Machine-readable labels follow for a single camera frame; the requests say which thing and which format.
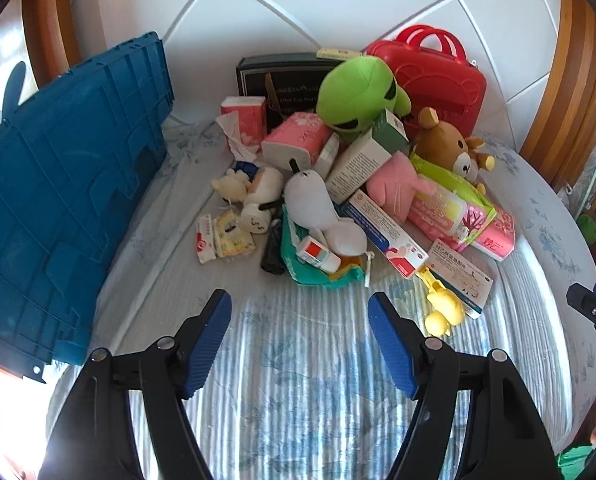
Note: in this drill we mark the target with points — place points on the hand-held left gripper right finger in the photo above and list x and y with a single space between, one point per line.
393 345

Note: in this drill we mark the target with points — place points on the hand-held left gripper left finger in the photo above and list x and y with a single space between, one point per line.
210 340

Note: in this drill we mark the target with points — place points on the blue plastic container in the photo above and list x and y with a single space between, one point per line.
58 200

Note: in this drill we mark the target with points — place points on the yellow duck toy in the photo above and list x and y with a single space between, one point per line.
443 305

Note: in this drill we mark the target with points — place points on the floral bed sheet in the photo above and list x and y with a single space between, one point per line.
298 370

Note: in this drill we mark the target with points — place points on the white blue medicine box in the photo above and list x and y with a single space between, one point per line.
460 277

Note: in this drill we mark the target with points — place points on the red white small packet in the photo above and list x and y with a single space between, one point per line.
205 240

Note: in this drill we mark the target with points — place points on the black pouch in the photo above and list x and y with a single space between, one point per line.
273 255

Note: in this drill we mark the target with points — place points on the yellow tissue packet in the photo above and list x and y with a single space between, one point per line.
234 235

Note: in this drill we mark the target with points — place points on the teal plastic pack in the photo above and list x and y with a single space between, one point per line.
295 270

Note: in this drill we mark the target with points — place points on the pink floral tissue pack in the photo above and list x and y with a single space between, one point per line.
298 140
495 237

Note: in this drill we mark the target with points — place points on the long white blue box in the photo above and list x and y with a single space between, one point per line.
383 232

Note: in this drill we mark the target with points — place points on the white red small bottle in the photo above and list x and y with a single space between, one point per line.
315 252

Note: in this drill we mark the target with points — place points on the pink green wipes pack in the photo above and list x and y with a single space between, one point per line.
448 210

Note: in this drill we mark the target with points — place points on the white brown plush toy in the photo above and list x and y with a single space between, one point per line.
263 200

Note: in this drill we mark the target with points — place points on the small cream plush toy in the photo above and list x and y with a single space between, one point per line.
230 185

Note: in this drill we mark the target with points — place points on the pink plush toy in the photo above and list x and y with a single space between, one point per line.
395 187

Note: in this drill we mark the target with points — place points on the green garment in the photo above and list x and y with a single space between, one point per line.
575 462

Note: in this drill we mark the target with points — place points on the white carton box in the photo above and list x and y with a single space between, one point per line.
358 167

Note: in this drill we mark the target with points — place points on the slim white box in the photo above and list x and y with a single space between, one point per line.
326 155

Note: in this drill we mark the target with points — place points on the brown bear plush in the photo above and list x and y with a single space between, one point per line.
445 147

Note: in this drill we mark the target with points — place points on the small green white box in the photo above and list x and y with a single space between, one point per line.
390 132

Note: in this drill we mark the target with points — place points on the opened pink tissue pack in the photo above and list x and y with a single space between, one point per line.
243 120

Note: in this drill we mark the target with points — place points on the wooden panel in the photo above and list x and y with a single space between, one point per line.
573 70
48 15

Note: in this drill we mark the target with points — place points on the green alien plush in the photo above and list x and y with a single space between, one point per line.
358 90

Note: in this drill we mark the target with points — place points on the red plastic case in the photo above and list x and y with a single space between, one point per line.
443 85

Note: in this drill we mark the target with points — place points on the black gift box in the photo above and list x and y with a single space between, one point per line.
278 82

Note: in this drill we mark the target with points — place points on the pale yellow box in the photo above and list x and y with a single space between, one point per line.
340 53

